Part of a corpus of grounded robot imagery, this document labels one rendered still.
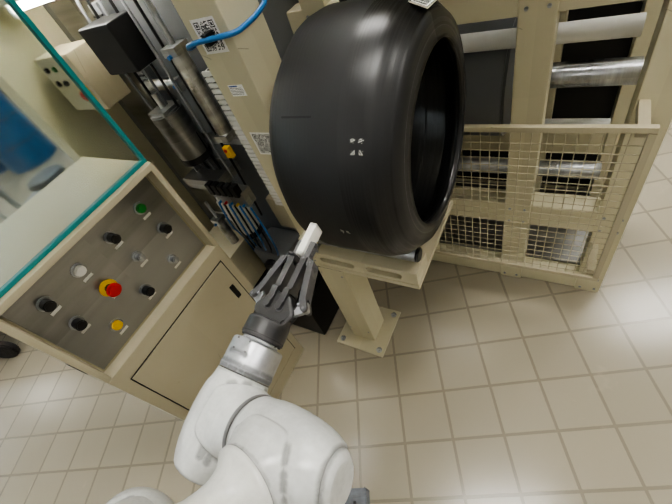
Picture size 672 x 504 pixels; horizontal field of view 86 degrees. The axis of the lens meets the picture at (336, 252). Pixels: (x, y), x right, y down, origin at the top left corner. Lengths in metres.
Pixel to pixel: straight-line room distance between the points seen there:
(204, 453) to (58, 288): 0.73
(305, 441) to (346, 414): 1.39
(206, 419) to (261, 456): 0.14
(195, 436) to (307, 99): 0.60
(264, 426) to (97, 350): 0.88
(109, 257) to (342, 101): 0.83
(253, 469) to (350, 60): 0.65
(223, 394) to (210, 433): 0.05
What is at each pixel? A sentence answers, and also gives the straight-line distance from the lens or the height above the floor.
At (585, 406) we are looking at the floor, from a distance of 1.86.
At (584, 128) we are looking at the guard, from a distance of 1.28.
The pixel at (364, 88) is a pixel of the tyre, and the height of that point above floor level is 1.42.
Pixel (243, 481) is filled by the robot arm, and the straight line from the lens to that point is 0.48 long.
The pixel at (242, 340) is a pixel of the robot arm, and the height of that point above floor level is 1.25.
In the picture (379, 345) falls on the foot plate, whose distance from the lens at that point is 1.93.
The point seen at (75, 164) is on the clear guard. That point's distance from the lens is 1.15.
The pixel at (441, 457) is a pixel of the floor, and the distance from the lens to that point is 1.75.
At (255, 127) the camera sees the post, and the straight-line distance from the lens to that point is 1.08.
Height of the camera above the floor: 1.72
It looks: 46 degrees down
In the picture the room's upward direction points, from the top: 25 degrees counter-clockwise
